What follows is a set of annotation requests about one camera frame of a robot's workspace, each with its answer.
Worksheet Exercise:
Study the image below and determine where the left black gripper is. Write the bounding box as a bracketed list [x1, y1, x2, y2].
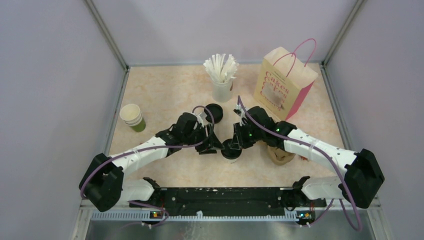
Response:
[183, 123, 225, 155]

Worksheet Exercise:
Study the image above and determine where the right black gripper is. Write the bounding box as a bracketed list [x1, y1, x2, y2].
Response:
[230, 120, 265, 150]

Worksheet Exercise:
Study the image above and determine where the black cup lid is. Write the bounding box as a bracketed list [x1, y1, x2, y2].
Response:
[221, 138, 242, 159]

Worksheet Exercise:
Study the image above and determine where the cream pink paper bag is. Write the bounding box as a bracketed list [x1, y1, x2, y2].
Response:
[253, 38, 319, 120]

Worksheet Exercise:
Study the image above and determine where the white paper cup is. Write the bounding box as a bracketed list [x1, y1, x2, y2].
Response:
[227, 157, 238, 164]

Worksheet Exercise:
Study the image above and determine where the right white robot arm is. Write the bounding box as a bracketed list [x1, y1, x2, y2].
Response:
[232, 104, 385, 209]

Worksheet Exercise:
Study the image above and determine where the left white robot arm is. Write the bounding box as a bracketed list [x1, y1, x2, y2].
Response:
[78, 112, 224, 212]

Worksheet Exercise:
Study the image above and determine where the stack of black lids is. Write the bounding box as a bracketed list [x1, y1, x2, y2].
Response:
[203, 103, 224, 124]

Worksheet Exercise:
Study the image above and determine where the brown pulp cup carrier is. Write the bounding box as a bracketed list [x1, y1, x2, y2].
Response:
[267, 146, 296, 166]

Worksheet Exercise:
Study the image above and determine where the white cup holding straws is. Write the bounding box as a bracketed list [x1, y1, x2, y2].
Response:
[212, 80, 233, 103]

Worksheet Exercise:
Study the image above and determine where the bundle of white straws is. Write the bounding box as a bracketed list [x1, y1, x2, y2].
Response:
[203, 53, 239, 83]

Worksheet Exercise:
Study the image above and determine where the stack of paper cups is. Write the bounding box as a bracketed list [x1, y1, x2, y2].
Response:
[119, 103, 146, 133]

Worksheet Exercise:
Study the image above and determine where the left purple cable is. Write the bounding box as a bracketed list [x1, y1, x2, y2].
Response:
[79, 105, 216, 229]

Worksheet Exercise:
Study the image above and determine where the purple cable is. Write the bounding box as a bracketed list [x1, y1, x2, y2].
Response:
[79, 105, 216, 229]
[236, 95, 364, 232]

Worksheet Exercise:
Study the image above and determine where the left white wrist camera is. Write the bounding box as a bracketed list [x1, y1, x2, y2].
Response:
[195, 112, 205, 127]

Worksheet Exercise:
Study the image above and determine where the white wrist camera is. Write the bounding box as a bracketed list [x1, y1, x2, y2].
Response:
[233, 104, 248, 126]
[195, 112, 205, 127]

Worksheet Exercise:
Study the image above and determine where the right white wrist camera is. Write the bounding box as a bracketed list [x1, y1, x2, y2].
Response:
[233, 104, 248, 126]

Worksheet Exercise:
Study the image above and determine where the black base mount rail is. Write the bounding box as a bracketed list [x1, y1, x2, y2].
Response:
[144, 187, 327, 217]

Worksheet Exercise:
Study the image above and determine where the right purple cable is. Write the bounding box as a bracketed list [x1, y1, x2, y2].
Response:
[236, 95, 364, 232]

